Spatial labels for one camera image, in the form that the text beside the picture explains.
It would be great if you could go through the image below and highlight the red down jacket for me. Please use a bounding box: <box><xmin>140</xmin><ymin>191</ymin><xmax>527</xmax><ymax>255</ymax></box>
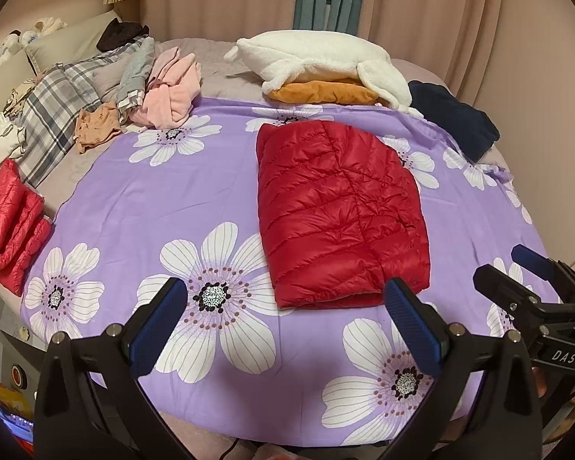
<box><xmin>0</xmin><ymin>158</ymin><xmax>53</xmax><ymax>297</ymax></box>
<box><xmin>255</xmin><ymin>121</ymin><xmax>432</xmax><ymax>310</ymax></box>

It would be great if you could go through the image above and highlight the pink curtain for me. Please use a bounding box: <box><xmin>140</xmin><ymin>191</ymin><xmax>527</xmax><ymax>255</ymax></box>
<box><xmin>141</xmin><ymin>0</ymin><xmax>523</xmax><ymax>87</ymax></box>

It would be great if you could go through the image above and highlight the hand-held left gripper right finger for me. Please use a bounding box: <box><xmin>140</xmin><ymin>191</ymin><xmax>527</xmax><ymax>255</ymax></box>
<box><xmin>383</xmin><ymin>277</ymin><xmax>544</xmax><ymax>460</ymax></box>

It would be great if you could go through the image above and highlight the pink garment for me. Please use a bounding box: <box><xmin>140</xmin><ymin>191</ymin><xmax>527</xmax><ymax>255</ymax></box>
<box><xmin>131</xmin><ymin>47</ymin><xmax>203</xmax><ymax>130</ymax></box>

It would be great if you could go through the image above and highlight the yellow packet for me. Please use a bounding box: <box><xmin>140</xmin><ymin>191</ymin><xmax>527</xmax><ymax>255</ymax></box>
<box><xmin>0</xmin><ymin>374</ymin><xmax>25</xmax><ymax>413</ymax></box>

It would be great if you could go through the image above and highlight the navy garment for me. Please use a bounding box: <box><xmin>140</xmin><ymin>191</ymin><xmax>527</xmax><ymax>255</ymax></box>
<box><xmin>407</xmin><ymin>80</ymin><xmax>500</xmax><ymax>163</ymax></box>

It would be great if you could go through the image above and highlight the blue screen device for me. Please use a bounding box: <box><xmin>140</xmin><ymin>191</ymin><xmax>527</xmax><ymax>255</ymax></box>
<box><xmin>0</xmin><ymin>400</ymin><xmax>34</xmax><ymax>444</ymax></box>

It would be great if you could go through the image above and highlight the purple floral bed sheet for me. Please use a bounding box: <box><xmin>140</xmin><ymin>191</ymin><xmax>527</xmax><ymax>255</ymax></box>
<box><xmin>20</xmin><ymin>97</ymin><xmax>547</xmax><ymax>446</ymax></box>

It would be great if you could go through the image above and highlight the printed cushion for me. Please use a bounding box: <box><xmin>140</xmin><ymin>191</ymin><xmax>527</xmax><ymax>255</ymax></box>
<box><xmin>2</xmin><ymin>79</ymin><xmax>36</xmax><ymax>118</ymax></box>

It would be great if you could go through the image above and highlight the grey box with red circle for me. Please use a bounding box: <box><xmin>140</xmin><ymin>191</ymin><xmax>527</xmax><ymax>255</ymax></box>
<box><xmin>0</xmin><ymin>330</ymin><xmax>44</xmax><ymax>394</ymax></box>

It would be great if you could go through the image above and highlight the white fleece garment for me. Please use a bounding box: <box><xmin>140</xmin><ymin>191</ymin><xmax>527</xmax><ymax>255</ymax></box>
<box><xmin>223</xmin><ymin>30</ymin><xmax>425</xmax><ymax>118</ymax></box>

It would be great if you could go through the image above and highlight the folded red down jacket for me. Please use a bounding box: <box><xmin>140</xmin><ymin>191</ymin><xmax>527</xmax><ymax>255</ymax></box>
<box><xmin>0</xmin><ymin>158</ymin><xmax>53</xmax><ymax>297</ymax></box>

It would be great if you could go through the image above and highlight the tan garment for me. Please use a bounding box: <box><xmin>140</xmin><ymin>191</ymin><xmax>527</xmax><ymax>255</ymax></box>
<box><xmin>73</xmin><ymin>103</ymin><xmax>123</xmax><ymax>155</ymax></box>

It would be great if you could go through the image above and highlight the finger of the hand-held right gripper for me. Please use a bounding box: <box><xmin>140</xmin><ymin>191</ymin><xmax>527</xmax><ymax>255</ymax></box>
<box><xmin>473</xmin><ymin>263</ymin><xmax>543</xmax><ymax>329</ymax></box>
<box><xmin>510</xmin><ymin>243</ymin><xmax>565</xmax><ymax>283</ymax></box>

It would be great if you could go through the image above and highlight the black cable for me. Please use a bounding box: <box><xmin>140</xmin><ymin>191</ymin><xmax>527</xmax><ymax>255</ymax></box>
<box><xmin>218</xmin><ymin>436</ymin><xmax>250</xmax><ymax>460</ymax></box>

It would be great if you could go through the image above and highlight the orange garment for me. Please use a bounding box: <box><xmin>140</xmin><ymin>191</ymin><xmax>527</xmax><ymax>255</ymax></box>
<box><xmin>268</xmin><ymin>78</ymin><xmax>389</xmax><ymax>106</ymax></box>

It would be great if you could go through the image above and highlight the grey garment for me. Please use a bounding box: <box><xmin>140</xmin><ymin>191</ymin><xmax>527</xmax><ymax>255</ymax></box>
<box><xmin>116</xmin><ymin>36</ymin><xmax>156</xmax><ymax>123</ymax></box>

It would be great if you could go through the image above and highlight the beige pillow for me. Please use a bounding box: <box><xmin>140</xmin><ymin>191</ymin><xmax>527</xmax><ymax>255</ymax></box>
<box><xmin>26</xmin><ymin>12</ymin><xmax>123</xmax><ymax>72</ymax></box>

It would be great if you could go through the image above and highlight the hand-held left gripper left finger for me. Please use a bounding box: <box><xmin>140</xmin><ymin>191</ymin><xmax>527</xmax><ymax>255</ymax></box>
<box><xmin>33</xmin><ymin>277</ymin><xmax>189</xmax><ymax>460</ymax></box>

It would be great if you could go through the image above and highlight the black garment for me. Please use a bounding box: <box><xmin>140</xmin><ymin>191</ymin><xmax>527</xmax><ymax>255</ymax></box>
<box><xmin>96</xmin><ymin>20</ymin><xmax>150</xmax><ymax>53</ymax></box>

